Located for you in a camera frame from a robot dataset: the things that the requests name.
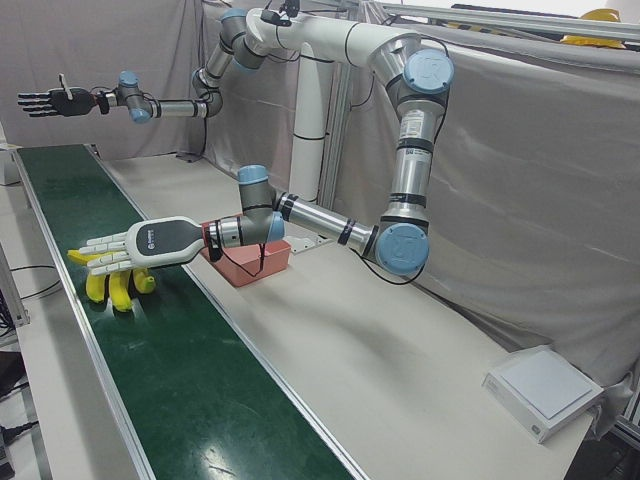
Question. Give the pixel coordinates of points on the yellow plastic banana bunch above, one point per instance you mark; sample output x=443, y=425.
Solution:
x=117, y=290

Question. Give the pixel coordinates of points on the white robot torso column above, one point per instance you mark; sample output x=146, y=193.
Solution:
x=310, y=100

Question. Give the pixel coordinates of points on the black torso camera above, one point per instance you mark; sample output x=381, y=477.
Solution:
x=275, y=16

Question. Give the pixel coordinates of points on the green conveyor belt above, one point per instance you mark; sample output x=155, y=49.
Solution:
x=150, y=375

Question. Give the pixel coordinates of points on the grey backdrop curtain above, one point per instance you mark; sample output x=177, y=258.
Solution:
x=525, y=175

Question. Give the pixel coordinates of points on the short aluminium table post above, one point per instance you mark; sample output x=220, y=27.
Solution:
x=12, y=285

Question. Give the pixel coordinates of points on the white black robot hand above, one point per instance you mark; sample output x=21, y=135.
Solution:
x=65, y=102
x=160, y=240

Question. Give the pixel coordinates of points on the pink plastic basket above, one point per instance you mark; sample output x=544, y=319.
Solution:
x=265, y=262

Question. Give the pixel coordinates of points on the aluminium overhead beam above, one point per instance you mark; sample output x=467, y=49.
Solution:
x=500, y=20

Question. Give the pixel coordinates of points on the white metal bracket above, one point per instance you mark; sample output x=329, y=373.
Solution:
x=305, y=245

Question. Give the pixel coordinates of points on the aluminium frame column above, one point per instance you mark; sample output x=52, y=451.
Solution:
x=340, y=125

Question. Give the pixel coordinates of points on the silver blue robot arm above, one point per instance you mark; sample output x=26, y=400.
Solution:
x=175, y=107
x=410, y=170

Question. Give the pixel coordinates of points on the white flat box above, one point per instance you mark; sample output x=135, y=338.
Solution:
x=545, y=390

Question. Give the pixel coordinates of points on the white conveyor control box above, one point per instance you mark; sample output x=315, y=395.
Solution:
x=6, y=167

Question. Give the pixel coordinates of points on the yellow hard hat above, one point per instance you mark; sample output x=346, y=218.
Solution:
x=592, y=41
x=600, y=14

